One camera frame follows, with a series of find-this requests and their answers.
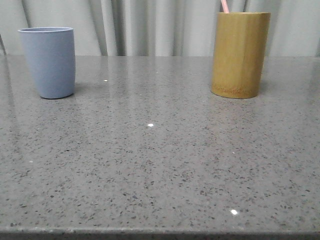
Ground grey curtain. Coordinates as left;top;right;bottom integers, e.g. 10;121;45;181
0;0;320;57

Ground blue plastic cup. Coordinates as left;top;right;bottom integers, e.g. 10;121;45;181
18;27;76;99

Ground pink chopstick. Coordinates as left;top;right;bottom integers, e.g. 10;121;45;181
220;0;230;14

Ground bamboo wooden cup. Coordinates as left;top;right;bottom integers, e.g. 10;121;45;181
211;12;271;99

